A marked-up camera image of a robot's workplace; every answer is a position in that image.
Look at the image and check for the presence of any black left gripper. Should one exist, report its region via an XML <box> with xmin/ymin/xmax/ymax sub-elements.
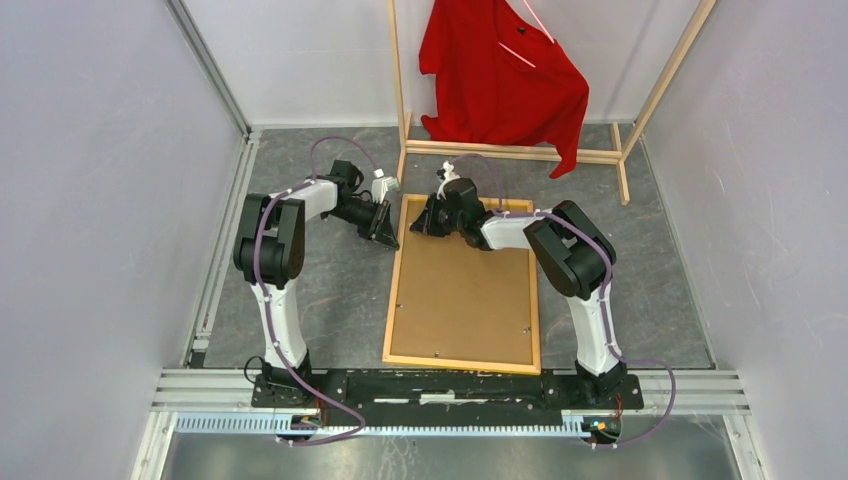
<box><xmin>327</xmin><ymin>198</ymin><xmax>400</xmax><ymax>252</ymax></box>

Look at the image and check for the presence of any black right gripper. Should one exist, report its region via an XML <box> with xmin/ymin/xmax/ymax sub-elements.
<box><xmin>410</xmin><ymin>193</ymin><xmax>464</xmax><ymax>238</ymax></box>

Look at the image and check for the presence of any yellow wooden picture frame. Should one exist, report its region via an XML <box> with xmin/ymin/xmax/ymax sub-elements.
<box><xmin>382</xmin><ymin>193</ymin><xmax>543</xmax><ymax>376</ymax></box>

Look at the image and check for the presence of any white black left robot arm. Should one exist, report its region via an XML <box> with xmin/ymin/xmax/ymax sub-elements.
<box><xmin>233</xmin><ymin>160</ymin><xmax>399</xmax><ymax>408</ymax></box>

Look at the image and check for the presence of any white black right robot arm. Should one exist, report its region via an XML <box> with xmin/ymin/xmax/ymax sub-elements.
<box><xmin>409</xmin><ymin>168</ymin><xmax>627</xmax><ymax>408</ymax></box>

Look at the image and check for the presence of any wooden clothes rack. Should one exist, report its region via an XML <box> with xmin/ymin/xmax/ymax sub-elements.
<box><xmin>386</xmin><ymin>0</ymin><xmax>717</xmax><ymax>205</ymax></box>

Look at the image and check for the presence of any red t-shirt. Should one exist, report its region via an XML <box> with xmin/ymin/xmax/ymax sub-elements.
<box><xmin>419</xmin><ymin>1</ymin><xmax>590</xmax><ymax>179</ymax></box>

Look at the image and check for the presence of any pink clothes hanger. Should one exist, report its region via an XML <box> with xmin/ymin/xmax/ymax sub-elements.
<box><xmin>494</xmin><ymin>1</ymin><xmax>556</xmax><ymax>68</ymax></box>

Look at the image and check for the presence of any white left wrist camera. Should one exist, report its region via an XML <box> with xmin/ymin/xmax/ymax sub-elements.
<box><xmin>369</xmin><ymin>168</ymin><xmax>400</xmax><ymax>204</ymax></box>

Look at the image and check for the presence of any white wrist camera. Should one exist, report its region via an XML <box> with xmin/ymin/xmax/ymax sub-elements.
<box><xmin>436</xmin><ymin>160</ymin><xmax>461</xmax><ymax>200</ymax></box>
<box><xmin>369</xmin><ymin>168</ymin><xmax>400</xmax><ymax>204</ymax></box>

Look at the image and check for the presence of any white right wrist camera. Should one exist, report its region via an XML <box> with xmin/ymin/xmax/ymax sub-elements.
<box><xmin>436</xmin><ymin>160</ymin><xmax>461</xmax><ymax>200</ymax></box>

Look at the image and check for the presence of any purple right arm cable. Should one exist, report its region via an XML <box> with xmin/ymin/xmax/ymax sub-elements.
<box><xmin>445</xmin><ymin>153</ymin><xmax>678</xmax><ymax>449</ymax></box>

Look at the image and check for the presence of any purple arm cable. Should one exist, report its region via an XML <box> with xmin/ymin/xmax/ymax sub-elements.
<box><xmin>253</xmin><ymin>136</ymin><xmax>387</xmax><ymax>446</ymax></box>
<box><xmin>445</xmin><ymin>153</ymin><xmax>678</xmax><ymax>449</ymax></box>

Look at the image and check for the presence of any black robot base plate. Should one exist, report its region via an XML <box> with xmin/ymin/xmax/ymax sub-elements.
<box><xmin>244</xmin><ymin>368</ymin><xmax>645</xmax><ymax>427</ymax></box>

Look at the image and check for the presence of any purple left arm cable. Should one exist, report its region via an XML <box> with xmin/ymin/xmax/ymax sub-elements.
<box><xmin>253</xmin><ymin>136</ymin><xmax>387</xmax><ymax>446</ymax></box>

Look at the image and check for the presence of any grey slotted cable duct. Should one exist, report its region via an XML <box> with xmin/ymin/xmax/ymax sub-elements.
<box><xmin>175</xmin><ymin>412</ymin><xmax>619</xmax><ymax>439</ymax></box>

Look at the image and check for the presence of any aluminium rail frame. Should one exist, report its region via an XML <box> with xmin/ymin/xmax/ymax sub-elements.
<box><xmin>130</xmin><ymin>0</ymin><xmax>773</xmax><ymax>480</ymax></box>

